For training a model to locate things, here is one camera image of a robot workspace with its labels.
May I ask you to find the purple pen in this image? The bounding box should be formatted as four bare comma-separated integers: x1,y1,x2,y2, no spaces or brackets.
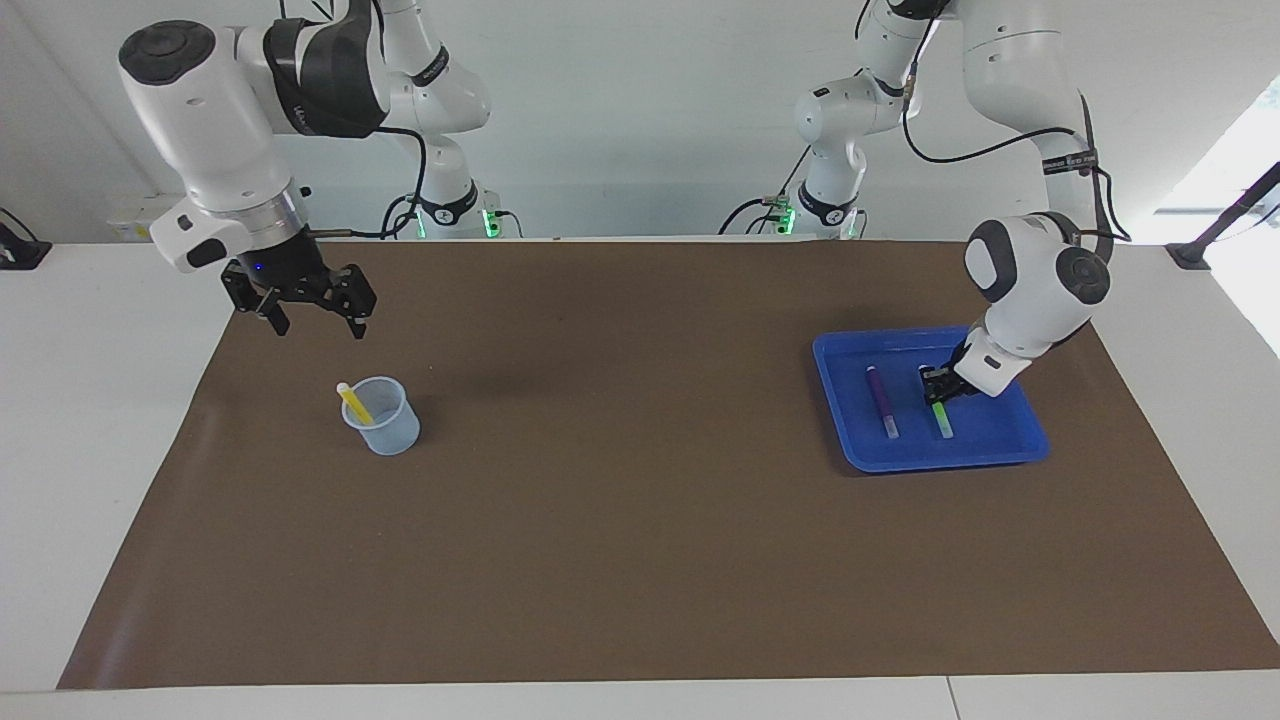
865,366,900,440

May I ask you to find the blue plastic tray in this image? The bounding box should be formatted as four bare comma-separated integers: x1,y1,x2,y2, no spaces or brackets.
812,325,1051,474

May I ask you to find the brown table mat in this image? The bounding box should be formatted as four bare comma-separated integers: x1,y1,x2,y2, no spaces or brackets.
57,238,1280,691

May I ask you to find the black stand with pole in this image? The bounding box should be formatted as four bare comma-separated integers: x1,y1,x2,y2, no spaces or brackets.
1165,160,1280,271

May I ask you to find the green pen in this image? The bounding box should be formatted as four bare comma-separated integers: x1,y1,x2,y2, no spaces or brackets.
918,365,955,439

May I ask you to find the translucent plastic cup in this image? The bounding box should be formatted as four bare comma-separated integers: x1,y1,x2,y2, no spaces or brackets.
341,376,421,457

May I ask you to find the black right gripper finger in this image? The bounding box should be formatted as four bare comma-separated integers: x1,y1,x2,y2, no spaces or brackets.
220,270,292,338
322,263,379,341

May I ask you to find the white wall socket box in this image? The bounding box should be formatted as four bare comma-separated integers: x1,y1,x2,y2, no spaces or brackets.
108,195,191,243

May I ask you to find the black right arm base cable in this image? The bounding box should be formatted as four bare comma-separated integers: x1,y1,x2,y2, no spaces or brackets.
380,193,426,241

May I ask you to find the black arm base cable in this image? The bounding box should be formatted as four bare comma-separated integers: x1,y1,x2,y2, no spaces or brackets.
380,193,426,241
718,150,813,237

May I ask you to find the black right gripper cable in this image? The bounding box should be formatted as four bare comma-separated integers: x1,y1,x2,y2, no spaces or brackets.
300,125,429,241

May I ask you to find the black left arm base cable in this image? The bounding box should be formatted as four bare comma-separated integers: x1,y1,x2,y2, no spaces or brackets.
718,150,813,237

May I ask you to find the black table clamp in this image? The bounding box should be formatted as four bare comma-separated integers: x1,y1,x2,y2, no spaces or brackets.
0,207,53,271

